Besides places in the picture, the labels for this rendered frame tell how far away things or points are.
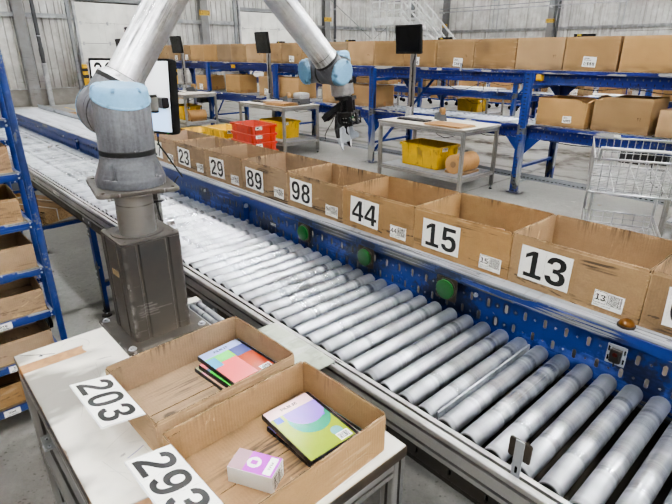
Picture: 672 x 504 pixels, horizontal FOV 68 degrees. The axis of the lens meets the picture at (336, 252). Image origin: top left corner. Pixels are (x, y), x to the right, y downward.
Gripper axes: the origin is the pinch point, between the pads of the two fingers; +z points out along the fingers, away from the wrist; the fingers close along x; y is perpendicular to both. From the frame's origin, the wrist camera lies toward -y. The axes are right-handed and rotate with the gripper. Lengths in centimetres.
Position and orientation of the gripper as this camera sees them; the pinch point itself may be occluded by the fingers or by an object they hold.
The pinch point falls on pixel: (344, 145)
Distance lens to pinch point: 212.7
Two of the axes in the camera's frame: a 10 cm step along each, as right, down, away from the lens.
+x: 5.5, -4.0, 7.4
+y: 8.3, 1.2, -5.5
